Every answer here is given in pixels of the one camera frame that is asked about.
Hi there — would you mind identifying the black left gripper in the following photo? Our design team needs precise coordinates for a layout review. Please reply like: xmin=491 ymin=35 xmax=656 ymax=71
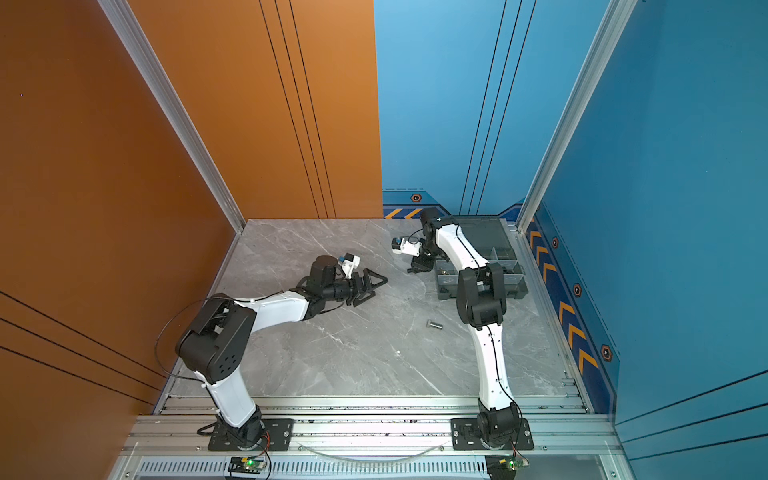
xmin=323 ymin=269 xmax=388 ymax=307

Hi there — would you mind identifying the green circuit board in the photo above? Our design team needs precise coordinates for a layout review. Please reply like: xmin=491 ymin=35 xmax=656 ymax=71
xmin=485 ymin=455 xmax=530 ymax=480
xmin=227 ymin=456 xmax=269 ymax=478

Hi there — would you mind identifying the aluminium front rail frame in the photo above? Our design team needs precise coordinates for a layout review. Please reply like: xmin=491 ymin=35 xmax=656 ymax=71
xmin=111 ymin=389 xmax=632 ymax=479

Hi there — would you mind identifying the aluminium corner post right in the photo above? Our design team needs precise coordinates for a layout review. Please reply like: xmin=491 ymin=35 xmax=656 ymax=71
xmin=515 ymin=0 xmax=637 ymax=234

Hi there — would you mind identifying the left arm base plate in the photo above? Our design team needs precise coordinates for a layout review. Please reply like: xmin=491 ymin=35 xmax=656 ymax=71
xmin=207 ymin=418 xmax=294 ymax=452

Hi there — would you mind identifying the aluminium corner post left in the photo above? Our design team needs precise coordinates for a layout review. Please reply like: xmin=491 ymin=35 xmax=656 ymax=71
xmin=98 ymin=0 xmax=246 ymax=235

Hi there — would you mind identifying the right green circuit board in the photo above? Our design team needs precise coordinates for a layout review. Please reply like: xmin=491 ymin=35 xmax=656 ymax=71
xmin=485 ymin=455 xmax=530 ymax=480

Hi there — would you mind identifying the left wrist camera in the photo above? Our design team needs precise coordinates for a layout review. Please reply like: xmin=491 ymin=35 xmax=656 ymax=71
xmin=336 ymin=253 xmax=361 ymax=279

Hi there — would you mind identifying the grey plastic organizer box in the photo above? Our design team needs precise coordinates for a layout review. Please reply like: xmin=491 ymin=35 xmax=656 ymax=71
xmin=434 ymin=216 xmax=529 ymax=300

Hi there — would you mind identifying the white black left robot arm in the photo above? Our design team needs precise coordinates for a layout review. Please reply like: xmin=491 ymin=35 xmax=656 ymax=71
xmin=175 ymin=266 xmax=388 ymax=451

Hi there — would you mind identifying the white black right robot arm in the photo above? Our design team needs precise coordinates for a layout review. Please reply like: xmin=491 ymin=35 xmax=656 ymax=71
xmin=414 ymin=215 xmax=519 ymax=448

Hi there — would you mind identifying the aluminium corner post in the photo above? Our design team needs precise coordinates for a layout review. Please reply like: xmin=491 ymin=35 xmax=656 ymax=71
xmin=98 ymin=0 xmax=246 ymax=235
xmin=515 ymin=0 xmax=637 ymax=234

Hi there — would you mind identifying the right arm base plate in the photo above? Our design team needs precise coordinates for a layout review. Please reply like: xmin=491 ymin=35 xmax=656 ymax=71
xmin=450 ymin=417 xmax=535 ymax=452

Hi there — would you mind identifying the left green circuit board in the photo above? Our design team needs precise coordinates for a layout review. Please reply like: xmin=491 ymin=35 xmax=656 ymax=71
xmin=227 ymin=456 xmax=269 ymax=478

